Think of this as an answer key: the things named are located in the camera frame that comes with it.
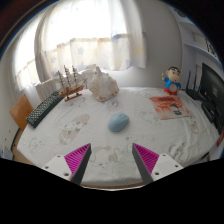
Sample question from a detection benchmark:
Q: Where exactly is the orange wooden chair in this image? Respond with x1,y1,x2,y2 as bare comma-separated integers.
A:
9,93,35,131

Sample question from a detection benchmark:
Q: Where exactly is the red printed mouse pad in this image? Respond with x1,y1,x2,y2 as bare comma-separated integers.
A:
149,95,193,121

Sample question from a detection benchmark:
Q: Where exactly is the white star-print curtain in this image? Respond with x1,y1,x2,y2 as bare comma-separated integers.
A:
13,0,148,91

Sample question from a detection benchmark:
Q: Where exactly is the light blue computer mouse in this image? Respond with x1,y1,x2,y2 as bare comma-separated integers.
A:
107,112,130,133

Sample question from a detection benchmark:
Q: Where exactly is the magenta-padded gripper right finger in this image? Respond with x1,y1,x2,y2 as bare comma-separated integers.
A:
131,143,184,186

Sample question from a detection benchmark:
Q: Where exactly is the cartoon boy clock figurine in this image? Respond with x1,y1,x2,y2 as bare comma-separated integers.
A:
161,65,183,96

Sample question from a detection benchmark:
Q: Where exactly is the black router with antennas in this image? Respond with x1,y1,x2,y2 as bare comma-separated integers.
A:
184,69,206,102

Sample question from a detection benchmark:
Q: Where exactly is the large white conch shell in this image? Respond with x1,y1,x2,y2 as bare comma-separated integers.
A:
88,66,120,103

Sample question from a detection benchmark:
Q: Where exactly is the white printed tablecloth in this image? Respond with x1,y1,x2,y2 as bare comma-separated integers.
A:
16,86,219,186

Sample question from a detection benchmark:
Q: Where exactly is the dark green keyboard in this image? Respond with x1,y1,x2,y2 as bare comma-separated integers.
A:
25,90,64,129

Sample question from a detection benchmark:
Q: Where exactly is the black computer monitor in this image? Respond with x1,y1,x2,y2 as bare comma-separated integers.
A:
199,62,224,134

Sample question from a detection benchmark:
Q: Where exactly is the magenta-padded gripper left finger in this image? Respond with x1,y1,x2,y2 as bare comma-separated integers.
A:
41,143,92,186

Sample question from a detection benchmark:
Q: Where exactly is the wooden model sailing ship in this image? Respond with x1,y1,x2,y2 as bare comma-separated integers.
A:
56,64,88,102

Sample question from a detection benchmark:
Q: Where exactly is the white wall shelf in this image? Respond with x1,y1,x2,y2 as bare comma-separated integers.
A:
176,13,221,68

